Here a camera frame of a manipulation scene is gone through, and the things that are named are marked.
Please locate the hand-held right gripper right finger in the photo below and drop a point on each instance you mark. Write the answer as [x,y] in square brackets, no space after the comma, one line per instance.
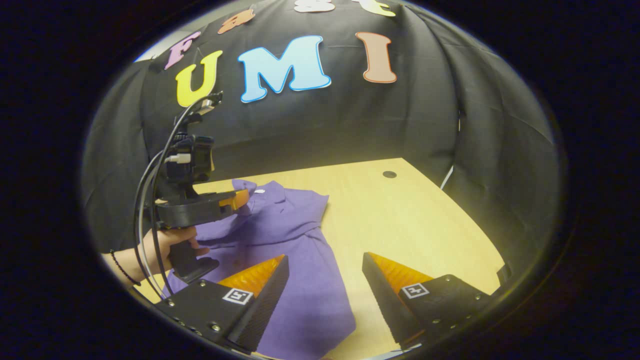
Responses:
[390,305]

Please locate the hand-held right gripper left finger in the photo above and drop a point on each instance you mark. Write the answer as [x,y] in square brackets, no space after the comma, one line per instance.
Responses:
[262,310]

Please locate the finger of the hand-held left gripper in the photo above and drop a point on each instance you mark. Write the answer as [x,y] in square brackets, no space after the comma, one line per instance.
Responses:
[200,210]

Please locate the purple knit collared sweater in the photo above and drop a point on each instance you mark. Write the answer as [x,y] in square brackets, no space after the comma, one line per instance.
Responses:
[295,235]

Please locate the black backdrop cloth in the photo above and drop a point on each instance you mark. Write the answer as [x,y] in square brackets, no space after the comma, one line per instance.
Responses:
[350,125]

